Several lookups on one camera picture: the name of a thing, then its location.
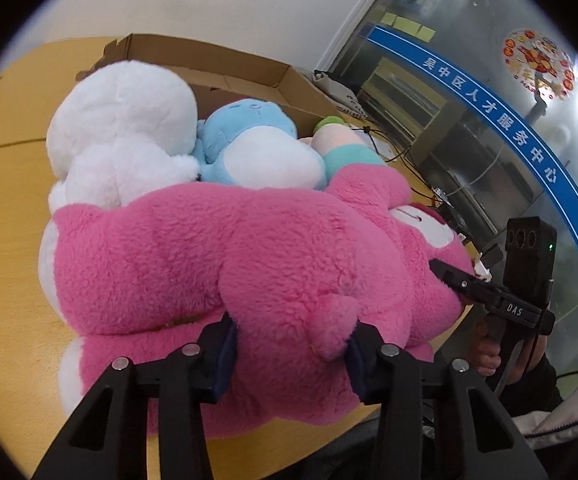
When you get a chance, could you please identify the person's right forearm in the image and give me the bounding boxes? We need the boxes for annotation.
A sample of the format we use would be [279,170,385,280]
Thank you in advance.
[498,352,566,417]

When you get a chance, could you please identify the blue plush cat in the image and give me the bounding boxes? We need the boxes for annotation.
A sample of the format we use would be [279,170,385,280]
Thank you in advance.
[191,99,327,191]

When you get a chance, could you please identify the blue glass banner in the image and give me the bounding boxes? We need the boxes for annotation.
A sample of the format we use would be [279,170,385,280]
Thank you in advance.
[366,24,578,313]

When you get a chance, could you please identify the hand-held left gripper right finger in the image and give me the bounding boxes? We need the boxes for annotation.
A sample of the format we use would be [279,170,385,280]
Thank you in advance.
[344,322,550,480]

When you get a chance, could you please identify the white pouch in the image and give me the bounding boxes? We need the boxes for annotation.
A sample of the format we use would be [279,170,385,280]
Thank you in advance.
[456,231,493,281]

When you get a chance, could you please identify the printed beige cloth bag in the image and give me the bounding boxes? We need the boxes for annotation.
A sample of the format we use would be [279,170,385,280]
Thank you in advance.
[313,69,370,120]

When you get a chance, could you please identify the black cable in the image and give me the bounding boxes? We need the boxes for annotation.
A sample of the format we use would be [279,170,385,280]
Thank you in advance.
[359,125,470,241]

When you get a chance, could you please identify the white plush toy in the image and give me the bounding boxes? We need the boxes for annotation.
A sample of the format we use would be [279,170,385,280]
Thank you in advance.
[46,60,202,211]

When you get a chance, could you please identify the white jacket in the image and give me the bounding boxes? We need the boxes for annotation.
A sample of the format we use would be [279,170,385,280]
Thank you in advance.
[511,367,578,453]

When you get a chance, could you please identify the pink plush bear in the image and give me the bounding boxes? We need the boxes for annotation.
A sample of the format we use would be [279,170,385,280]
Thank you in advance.
[39,162,477,441]

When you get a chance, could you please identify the round colourful window sticker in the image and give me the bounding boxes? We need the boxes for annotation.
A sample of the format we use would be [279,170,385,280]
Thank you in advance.
[500,29,578,102]

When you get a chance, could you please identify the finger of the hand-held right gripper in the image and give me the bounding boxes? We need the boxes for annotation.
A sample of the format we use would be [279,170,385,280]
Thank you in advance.
[429,258,507,311]

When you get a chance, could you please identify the green-haired plush doll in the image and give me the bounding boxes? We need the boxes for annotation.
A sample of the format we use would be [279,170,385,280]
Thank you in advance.
[309,116,387,183]

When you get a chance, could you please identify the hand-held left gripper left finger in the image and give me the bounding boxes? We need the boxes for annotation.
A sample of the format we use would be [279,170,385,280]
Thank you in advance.
[31,312,242,480]

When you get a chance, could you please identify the cardboard box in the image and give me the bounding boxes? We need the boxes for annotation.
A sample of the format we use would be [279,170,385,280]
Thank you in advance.
[76,33,370,141]

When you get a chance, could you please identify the person's right hand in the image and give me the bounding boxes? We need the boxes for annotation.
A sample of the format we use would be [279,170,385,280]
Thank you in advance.
[473,316,504,378]

